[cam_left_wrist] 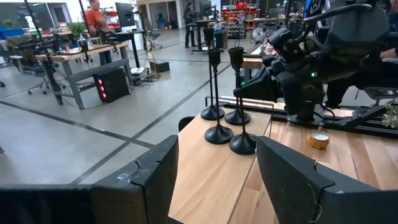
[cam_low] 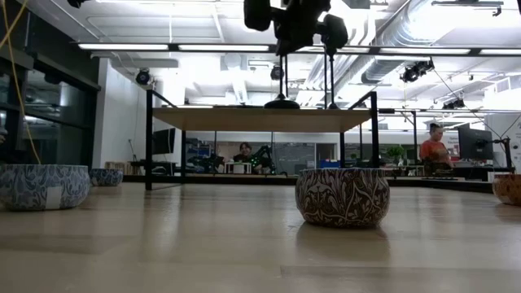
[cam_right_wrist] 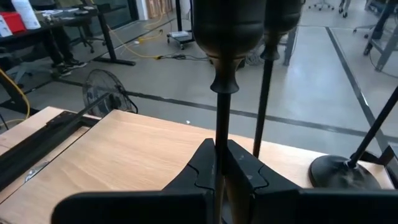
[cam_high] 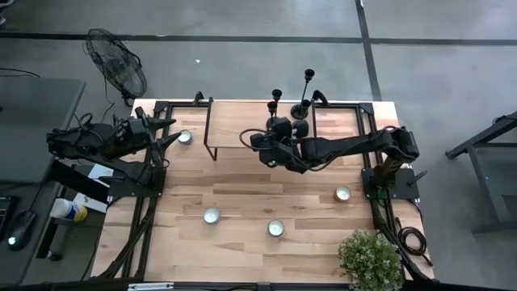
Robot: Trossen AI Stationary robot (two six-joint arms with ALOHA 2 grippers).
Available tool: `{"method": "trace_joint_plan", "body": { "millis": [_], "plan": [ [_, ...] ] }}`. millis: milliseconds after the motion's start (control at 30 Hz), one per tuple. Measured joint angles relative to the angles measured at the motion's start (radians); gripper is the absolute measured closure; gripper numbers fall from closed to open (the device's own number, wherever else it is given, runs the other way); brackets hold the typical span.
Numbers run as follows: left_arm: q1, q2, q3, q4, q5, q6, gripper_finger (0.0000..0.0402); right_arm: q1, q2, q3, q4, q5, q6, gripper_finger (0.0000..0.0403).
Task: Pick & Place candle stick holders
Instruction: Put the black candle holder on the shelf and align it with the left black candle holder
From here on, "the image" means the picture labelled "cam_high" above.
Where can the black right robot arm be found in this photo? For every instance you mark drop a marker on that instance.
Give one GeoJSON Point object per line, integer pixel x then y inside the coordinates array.
{"type": "Point", "coordinates": [355, 145]}

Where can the black computer mouse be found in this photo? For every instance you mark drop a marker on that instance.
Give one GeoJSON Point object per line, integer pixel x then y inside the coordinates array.
{"type": "Point", "coordinates": [20, 230]}

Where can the blue patterned candle tin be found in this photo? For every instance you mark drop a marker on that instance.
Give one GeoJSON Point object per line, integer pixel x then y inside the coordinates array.
{"type": "Point", "coordinates": [211, 215]}

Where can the purple patterned candle tin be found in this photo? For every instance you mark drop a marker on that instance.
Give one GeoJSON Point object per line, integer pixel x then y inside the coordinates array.
{"type": "Point", "coordinates": [276, 227]}

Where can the black aluminium table frame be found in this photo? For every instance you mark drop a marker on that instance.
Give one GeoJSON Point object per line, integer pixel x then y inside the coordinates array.
{"type": "Point", "coordinates": [365, 108]}

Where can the black hook bracket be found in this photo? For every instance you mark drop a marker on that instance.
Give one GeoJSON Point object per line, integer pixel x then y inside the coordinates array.
{"type": "Point", "coordinates": [320, 97]}
{"type": "Point", "coordinates": [198, 98]}

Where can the tall black candlestick holder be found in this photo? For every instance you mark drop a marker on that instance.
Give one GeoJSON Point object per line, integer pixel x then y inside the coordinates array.
{"type": "Point", "coordinates": [299, 112]}

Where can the black controller box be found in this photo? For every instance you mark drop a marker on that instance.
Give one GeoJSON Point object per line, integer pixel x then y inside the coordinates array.
{"type": "Point", "coordinates": [76, 182]}

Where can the white yellow wipes canister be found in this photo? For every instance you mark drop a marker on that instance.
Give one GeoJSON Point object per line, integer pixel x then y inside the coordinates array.
{"type": "Point", "coordinates": [66, 210]}

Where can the black metal stand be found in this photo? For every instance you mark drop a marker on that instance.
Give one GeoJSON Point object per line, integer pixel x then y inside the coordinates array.
{"type": "Point", "coordinates": [484, 169]}

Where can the grey table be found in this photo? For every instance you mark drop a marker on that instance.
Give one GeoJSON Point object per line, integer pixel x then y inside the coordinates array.
{"type": "Point", "coordinates": [36, 125]}

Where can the black frame strut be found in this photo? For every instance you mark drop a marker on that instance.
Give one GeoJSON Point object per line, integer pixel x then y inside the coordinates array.
{"type": "Point", "coordinates": [133, 238]}

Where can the orange candle tin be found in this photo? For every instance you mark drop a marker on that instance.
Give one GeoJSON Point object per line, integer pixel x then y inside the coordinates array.
{"type": "Point", "coordinates": [342, 193]}

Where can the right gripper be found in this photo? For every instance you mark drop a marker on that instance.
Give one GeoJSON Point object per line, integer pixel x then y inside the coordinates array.
{"type": "Point", "coordinates": [282, 155]}

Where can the white paper sheet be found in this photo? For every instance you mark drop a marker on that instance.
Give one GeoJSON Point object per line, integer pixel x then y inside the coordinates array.
{"type": "Point", "coordinates": [100, 171]}
{"type": "Point", "coordinates": [89, 202]}

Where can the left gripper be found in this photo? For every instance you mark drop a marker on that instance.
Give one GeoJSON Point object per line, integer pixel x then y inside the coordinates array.
{"type": "Point", "coordinates": [152, 137]}

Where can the potted plant black pot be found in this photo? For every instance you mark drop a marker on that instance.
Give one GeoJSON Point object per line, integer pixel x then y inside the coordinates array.
{"type": "Point", "coordinates": [371, 258]}

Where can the black keyboard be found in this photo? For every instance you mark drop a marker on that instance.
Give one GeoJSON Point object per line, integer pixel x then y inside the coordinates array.
{"type": "Point", "coordinates": [4, 214]}

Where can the silver metal bracket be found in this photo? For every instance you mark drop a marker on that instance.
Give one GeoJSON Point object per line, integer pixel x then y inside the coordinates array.
{"type": "Point", "coordinates": [149, 286]}

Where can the pale patterned candle tin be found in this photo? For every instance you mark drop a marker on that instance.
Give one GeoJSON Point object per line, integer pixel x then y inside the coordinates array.
{"type": "Point", "coordinates": [185, 136]}

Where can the grey computer desk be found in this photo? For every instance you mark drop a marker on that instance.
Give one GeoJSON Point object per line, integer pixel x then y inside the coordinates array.
{"type": "Point", "coordinates": [24, 262]}

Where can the black floor fan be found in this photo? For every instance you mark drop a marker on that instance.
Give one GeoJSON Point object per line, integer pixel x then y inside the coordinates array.
{"type": "Point", "coordinates": [117, 64]}

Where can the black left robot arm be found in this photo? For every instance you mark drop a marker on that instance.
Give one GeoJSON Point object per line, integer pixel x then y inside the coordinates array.
{"type": "Point", "coordinates": [93, 145]}

